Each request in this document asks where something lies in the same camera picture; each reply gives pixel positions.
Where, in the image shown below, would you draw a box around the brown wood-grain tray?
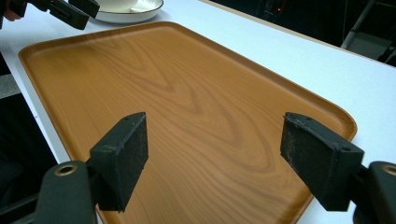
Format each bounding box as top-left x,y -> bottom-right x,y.
18,21 -> 359,224

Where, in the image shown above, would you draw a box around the dark equipment with red light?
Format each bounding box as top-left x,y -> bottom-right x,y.
209,0 -> 347,49

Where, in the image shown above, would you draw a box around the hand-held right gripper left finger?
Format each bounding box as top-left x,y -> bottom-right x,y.
89,111 -> 149,213

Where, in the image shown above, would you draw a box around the white bowl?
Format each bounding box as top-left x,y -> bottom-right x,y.
94,0 -> 140,14

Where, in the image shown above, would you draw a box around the white plate with dark rim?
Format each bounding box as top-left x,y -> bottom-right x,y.
92,0 -> 164,24

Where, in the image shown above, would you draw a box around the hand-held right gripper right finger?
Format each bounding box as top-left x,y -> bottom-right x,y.
279,111 -> 365,213

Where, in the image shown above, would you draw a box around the grey metal stand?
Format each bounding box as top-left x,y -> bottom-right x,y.
340,0 -> 396,67

